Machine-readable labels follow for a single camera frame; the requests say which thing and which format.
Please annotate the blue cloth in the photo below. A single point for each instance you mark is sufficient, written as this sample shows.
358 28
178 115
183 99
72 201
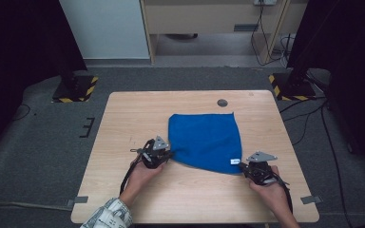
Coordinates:
202 139

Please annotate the white panel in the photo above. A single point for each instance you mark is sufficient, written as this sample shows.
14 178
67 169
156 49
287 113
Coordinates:
104 28

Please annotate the light wooden desk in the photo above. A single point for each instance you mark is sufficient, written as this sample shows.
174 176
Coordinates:
202 17

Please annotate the black curtain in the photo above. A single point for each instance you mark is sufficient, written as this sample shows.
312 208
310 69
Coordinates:
19 47
351 47

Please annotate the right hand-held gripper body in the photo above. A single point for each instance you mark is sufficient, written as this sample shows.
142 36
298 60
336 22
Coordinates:
259 172

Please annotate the black floor tape mark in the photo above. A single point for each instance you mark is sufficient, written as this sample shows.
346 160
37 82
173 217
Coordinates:
88 126

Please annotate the person's right hand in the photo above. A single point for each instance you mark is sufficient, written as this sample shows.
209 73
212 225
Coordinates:
272 193

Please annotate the black stand base striped edge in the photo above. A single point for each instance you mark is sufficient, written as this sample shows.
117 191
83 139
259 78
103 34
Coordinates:
76 90
293 90

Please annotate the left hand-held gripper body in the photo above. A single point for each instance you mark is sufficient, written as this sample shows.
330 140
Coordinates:
153 156

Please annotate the grey tape piece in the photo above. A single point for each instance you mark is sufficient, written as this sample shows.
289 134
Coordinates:
310 199
79 199

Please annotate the grey round table grommet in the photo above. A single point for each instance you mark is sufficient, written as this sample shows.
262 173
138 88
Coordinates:
222 103

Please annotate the person's left hand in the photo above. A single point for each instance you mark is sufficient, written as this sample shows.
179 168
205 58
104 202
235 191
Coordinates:
141 180

